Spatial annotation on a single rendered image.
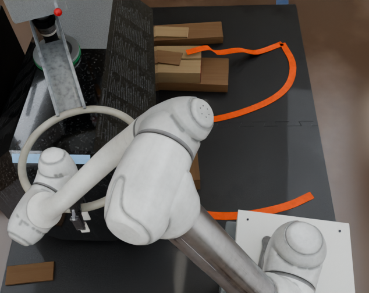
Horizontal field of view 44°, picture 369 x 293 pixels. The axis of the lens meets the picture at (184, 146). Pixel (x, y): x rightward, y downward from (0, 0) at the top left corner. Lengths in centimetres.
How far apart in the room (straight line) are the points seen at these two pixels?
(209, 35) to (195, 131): 246
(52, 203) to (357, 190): 197
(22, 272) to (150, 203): 186
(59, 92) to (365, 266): 177
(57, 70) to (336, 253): 130
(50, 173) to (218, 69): 193
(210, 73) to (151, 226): 231
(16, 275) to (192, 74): 157
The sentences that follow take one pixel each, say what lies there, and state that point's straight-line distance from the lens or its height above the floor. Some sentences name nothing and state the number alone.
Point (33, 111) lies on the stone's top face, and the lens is 204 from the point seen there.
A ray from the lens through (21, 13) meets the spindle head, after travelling 194.
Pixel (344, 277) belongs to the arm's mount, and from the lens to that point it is 160.
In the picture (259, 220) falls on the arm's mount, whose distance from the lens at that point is 161.
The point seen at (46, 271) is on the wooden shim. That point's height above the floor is 3.
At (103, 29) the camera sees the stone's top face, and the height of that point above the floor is 85.
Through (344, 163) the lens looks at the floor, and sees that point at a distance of 288.
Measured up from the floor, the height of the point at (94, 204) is 97.
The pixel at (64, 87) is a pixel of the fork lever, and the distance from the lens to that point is 196.
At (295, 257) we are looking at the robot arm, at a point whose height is 117.
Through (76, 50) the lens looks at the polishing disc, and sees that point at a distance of 219.
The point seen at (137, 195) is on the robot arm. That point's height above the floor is 165.
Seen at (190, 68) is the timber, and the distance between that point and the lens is 296.
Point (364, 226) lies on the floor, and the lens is 272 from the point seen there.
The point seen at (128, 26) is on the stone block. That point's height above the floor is 77.
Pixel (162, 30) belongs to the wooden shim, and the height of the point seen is 10.
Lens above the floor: 237
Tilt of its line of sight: 57 degrees down
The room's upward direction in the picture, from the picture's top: 4 degrees counter-clockwise
